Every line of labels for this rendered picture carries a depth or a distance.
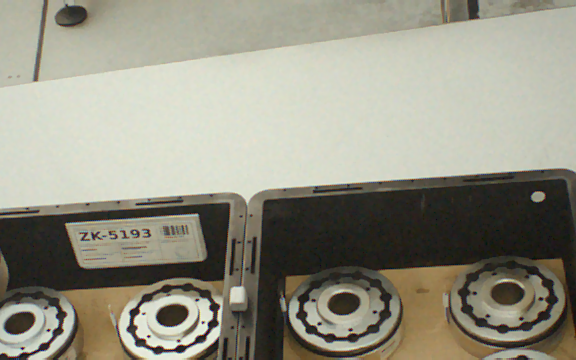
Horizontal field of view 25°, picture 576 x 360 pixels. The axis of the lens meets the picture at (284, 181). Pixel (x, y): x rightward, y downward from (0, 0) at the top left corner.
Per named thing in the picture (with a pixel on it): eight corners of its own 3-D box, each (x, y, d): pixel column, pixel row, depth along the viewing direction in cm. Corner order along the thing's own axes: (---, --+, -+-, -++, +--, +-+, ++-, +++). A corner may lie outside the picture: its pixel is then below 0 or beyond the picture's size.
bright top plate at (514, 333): (443, 266, 117) (443, 261, 116) (553, 254, 116) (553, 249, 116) (458, 350, 109) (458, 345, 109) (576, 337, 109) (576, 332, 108)
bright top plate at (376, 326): (293, 271, 119) (292, 266, 118) (402, 268, 117) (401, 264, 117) (283, 354, 111) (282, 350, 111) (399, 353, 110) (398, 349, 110)
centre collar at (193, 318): (149, 300, 118) (148, 295, 117) (202, 297, 117) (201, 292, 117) (144, 341, 114) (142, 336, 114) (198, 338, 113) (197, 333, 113)
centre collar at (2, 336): (0, 308, 119) (-2, 303, 119) (51, 305, 119) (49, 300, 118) (-11, 348, 116) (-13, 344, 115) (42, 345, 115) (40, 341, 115)
